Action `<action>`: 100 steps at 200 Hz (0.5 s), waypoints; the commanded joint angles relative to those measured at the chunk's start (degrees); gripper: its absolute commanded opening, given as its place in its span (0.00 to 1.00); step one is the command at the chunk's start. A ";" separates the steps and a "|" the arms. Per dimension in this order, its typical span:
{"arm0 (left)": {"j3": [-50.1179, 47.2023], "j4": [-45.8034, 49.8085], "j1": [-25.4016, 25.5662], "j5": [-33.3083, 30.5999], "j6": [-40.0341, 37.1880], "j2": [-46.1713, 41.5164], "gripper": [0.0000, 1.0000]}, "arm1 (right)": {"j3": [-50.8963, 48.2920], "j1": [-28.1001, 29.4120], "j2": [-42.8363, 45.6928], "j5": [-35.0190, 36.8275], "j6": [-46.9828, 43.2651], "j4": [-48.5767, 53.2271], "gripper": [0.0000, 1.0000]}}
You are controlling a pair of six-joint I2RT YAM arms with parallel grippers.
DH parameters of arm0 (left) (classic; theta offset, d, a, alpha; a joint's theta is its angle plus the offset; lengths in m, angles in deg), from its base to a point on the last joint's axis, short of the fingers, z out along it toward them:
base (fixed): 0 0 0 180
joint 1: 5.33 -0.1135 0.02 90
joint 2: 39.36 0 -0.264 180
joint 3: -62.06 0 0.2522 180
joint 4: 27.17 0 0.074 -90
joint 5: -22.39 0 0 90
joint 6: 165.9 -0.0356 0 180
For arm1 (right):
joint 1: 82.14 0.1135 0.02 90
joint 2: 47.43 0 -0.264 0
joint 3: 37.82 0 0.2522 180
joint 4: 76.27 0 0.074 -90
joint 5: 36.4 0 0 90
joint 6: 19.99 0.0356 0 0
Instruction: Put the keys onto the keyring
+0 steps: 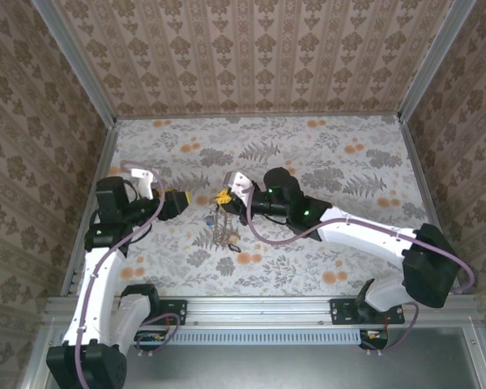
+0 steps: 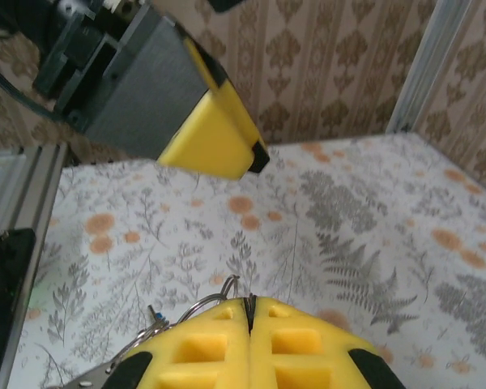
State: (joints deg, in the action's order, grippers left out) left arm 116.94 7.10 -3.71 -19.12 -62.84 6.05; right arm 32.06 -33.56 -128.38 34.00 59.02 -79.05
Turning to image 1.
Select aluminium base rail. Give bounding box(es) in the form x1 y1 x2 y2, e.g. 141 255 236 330
44 294 481 327

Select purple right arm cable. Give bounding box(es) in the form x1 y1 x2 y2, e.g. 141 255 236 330
245 186 476 356

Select coloured connector wires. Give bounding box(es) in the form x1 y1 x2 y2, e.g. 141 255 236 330
359 328 390 350
134 330 174 353

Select aluminium frame bar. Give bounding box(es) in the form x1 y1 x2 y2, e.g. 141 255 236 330
113 113 403 122
399 115 465 297
60 121 119 301

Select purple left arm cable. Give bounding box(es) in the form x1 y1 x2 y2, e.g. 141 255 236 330
75 160 182 389

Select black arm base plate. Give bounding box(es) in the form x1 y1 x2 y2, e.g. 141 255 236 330
330 298 405 325
145 298 187 326

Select floral table cover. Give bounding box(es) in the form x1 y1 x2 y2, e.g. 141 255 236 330
80 115 454 299

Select aluminium corner post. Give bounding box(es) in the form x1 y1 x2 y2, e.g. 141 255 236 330
31 0 118 127
397 0 479 125

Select grey slotted cable duct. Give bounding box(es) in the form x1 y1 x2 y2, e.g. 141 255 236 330
125 328 361 346

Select metal keyring chain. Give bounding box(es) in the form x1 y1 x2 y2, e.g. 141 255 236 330
206 202 241 254

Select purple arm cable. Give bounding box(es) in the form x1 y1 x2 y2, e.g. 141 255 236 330
75 160 182 389
245 186 476 356

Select grey metal panel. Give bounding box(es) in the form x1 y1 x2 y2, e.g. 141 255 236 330
44 344 483 389

